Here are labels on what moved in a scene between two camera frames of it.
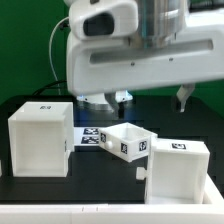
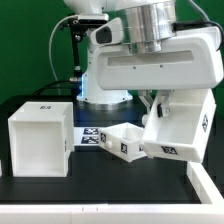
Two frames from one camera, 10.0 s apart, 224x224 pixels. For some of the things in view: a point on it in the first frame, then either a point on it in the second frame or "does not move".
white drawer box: (176, 172) → (182, 134)
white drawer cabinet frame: (41, 139) does not move
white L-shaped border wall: (211, 211) does not move
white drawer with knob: (127, 141) does not move
